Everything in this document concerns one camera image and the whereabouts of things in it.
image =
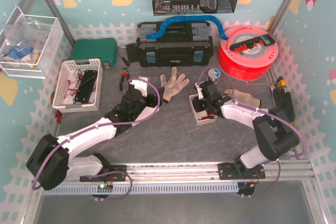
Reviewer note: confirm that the black screwdriver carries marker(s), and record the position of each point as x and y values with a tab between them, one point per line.
123	58

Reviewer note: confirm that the white perforated basket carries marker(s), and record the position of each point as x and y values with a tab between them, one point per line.
70	76

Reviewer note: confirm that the white peg board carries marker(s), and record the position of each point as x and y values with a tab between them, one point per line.
147	113

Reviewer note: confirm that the black rubber glove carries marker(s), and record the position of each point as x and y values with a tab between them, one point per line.
282	99

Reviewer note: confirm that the aluminium rail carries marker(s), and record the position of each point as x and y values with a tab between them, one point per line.
197	172

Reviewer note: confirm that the black battery holder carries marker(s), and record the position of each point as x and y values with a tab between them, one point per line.
86	86

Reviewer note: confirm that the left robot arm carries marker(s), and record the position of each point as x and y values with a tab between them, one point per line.
55	159

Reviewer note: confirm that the clear acrylic box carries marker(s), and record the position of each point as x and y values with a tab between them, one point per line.
44	33

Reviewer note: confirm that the orange black pliers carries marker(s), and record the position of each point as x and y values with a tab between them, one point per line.
124	76

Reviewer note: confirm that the solder wire spool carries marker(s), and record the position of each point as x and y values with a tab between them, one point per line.
214	75

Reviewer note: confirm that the white spring tray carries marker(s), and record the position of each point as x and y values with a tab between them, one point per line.
203	117

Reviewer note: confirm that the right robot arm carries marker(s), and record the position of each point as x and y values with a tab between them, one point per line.
274	134

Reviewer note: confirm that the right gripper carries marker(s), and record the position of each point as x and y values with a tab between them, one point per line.
200	104

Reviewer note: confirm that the blue white gloves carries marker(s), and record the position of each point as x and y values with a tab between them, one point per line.
19	51

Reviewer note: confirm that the red filament spool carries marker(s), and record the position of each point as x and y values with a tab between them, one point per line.
250	64

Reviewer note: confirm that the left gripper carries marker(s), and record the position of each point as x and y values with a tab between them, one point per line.
153	99

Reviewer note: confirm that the white knit glove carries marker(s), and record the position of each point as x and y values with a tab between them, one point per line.
173	85
242	97

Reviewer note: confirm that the grey slotted cable duct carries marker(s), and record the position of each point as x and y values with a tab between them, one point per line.
121	189

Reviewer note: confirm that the green plastic case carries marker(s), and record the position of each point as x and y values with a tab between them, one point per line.
104	48

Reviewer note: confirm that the black power strip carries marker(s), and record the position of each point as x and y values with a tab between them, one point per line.
264	40

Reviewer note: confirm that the black tool box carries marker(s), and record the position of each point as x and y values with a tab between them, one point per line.
183	44

